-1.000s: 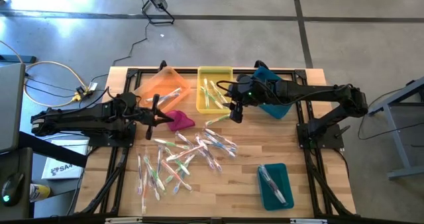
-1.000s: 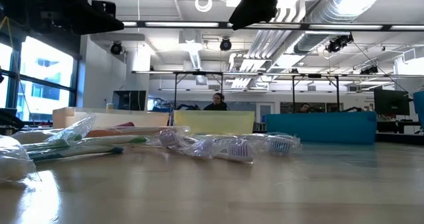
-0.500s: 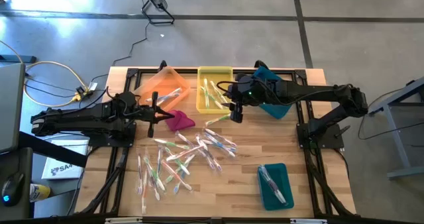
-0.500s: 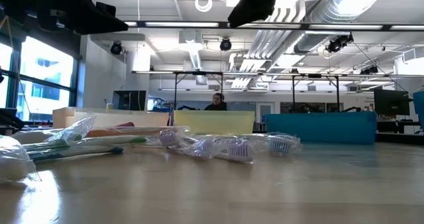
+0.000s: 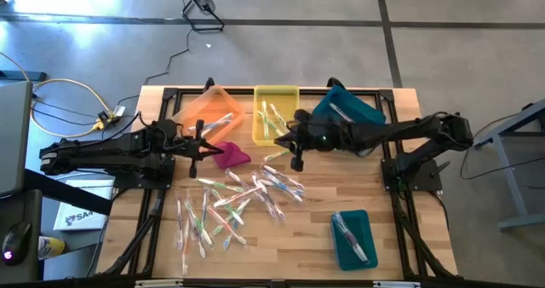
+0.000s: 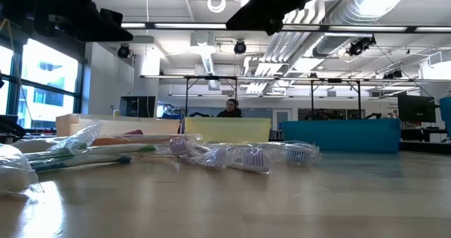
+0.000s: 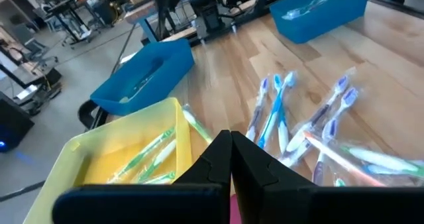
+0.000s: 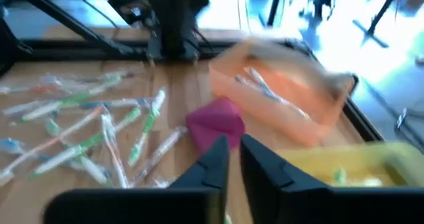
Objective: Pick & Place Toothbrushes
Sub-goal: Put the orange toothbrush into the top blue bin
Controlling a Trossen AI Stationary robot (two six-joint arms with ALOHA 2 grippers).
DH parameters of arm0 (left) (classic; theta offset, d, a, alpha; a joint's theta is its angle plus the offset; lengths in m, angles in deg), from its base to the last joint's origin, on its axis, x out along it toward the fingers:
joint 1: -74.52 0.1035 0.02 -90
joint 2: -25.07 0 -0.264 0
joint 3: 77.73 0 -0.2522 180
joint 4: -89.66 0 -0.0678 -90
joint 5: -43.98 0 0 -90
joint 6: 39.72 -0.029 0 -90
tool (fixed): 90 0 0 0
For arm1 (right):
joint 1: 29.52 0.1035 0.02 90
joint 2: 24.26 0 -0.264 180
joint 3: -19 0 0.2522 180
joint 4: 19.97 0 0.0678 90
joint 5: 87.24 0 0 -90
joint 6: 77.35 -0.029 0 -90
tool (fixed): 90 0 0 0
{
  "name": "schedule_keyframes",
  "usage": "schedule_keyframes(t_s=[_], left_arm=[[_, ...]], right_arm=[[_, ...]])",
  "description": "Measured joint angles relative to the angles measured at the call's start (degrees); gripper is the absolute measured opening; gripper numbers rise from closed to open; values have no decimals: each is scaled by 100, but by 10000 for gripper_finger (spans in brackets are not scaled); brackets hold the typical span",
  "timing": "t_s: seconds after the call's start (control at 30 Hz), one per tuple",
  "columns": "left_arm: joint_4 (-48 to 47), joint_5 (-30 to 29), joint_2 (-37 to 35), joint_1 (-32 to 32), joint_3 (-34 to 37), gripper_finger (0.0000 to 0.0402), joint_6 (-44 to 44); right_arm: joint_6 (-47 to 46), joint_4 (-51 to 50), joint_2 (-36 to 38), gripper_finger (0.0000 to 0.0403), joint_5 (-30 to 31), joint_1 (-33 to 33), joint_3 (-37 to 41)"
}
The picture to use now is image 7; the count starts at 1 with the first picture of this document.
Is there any black rolling desk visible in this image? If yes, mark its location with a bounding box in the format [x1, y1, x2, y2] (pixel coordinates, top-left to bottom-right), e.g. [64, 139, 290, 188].
[42, 0, 102, 50]

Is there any blue-grey metal table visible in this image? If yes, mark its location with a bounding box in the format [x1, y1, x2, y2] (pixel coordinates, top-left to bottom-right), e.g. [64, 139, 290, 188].
[123, 0, 160, 45]

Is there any black computer case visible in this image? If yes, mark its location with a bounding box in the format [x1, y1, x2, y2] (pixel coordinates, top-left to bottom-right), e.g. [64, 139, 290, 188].
[0, 90, 36, 154]

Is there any large blue plastic bin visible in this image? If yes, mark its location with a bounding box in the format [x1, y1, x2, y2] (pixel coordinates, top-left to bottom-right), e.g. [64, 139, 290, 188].
[89, 38, 195, 116]

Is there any purple toothbrush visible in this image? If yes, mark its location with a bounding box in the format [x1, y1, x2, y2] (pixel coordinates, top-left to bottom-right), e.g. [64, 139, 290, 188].
[277, 139, 313, 169]
[245, 76, 270, 142]
[286, 74, 351, 154]
[280, 0, 335, 22]

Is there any yellow plastic bin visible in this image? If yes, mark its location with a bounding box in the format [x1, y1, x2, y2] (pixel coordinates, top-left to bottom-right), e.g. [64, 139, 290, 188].
[23, 97, 193, 224]

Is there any wrapped orange toothbrush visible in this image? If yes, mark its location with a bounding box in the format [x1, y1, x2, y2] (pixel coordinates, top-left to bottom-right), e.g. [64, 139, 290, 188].
[302, 130, 388, 188]

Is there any black frame handle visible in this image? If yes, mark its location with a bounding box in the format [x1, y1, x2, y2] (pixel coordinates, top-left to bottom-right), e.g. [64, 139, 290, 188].
[77, 99, 107, 131]

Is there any small blue plastic bin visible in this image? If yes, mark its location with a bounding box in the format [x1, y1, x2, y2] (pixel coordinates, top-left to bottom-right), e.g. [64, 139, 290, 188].
[269, 0, 372, 44]

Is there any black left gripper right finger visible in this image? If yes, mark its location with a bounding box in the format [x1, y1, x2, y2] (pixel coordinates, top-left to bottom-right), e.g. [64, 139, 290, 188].
[231, 130, 424, 224]

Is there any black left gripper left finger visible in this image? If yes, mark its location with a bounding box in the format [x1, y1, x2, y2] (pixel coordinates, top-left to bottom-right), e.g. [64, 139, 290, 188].
[52, 129, 232, 224]

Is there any grey office chair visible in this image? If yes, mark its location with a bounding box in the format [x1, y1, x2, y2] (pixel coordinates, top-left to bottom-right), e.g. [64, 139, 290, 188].
[12, 23, 60, 73]

